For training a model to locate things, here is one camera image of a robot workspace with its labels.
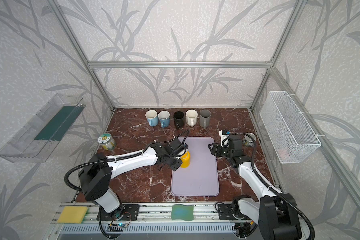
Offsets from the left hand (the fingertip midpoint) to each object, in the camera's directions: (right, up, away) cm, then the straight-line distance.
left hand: (179, 159), depth 85 cm
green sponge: (+2, -23, -13) cm, 26 cm away
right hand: (+19, +10, +1) cm, 22 cm away
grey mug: (+16, +24, +17) cm, 34 cm away
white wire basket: (+48, +15, -24) cm, 56 cm away
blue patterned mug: (-13, +25, +21) cm, 35 cm away
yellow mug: (+4, +1, -2) cm, 4 cm away
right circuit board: (+32, -32, -12) cm, 46 cm away
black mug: (-2, +23, +19) cm, 30 cm away
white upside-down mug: (+7, +24, +17) cm, 30 cm away
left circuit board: (-30, -30, -13) cm, 45 cm away
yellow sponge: (-52, -24, -13) cm, 58 cm away
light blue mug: (-21, +25, +18) cm, 37 cm away
